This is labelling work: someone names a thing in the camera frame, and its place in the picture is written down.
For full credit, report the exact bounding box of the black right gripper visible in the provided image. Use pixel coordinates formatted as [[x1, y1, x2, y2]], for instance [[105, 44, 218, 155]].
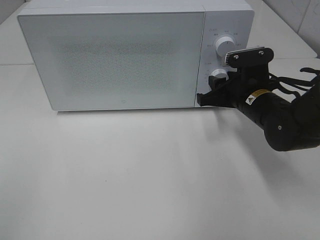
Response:
[[196, 63, 278, 113]]

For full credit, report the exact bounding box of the white microwave knob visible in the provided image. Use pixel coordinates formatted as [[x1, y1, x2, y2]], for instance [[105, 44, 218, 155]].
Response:
[[210, 68, 229, 80], [215, 36, 236, 57]]

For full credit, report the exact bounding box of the white microwave door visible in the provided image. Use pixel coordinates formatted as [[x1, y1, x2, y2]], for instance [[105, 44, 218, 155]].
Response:
[[18, 12, 204, 111]]

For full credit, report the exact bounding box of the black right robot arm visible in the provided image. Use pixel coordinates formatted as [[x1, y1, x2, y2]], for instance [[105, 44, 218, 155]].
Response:
[[197, 64, 320, 152]]

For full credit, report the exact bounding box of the white microwave oven body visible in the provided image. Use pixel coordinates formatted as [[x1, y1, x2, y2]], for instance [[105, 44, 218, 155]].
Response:
[[17, 0, 255, 108]]

